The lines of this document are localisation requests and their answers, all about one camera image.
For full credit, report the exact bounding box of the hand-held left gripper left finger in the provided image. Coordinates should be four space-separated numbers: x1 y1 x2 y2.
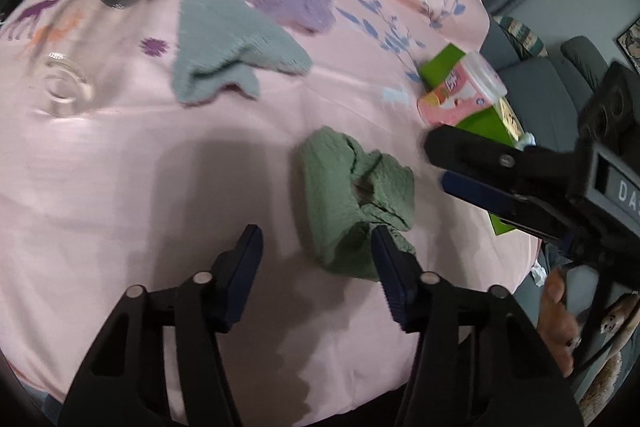
59 223 264 427

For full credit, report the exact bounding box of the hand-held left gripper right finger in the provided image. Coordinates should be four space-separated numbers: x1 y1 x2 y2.
371 225 586 427

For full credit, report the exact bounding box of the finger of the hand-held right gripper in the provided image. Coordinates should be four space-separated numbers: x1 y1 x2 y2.
439 171 576 255
424 125 581 202

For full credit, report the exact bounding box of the green cardboard box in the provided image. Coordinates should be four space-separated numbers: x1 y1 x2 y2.
417 44 531 238

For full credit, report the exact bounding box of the green knitted cloth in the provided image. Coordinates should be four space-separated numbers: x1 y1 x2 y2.
299 125 417 282

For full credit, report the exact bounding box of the grey knitted cloth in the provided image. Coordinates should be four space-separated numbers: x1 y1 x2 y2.
172 0 313 105

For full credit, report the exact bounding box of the person's right hand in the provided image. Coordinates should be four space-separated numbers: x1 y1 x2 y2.
537 267 583 378

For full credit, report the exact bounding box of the pink wipes pack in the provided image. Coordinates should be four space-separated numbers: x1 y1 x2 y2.
416 52 508 128

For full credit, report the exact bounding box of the grey sofa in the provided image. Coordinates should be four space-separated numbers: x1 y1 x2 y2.
482 19 640 427

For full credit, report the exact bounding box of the framed picture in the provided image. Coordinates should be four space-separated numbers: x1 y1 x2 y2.
616 18 640 75

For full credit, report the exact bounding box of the patterned cushion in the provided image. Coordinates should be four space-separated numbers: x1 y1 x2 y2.
495 16 548 60

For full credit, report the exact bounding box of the pink printed bedsheet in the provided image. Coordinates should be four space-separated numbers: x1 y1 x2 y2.
0 0 543 413

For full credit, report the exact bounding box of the clear glass jar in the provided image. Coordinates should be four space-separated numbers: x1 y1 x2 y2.
32 0 163 118

